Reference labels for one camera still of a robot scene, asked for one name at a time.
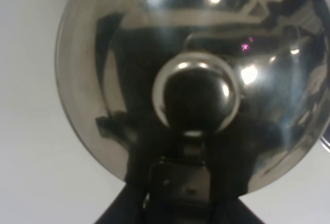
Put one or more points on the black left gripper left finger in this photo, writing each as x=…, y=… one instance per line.
x=127, y=208

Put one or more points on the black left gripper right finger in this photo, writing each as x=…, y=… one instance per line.
x=226, y=207

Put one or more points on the stainless steel teapot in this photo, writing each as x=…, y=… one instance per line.
x=205, y=98

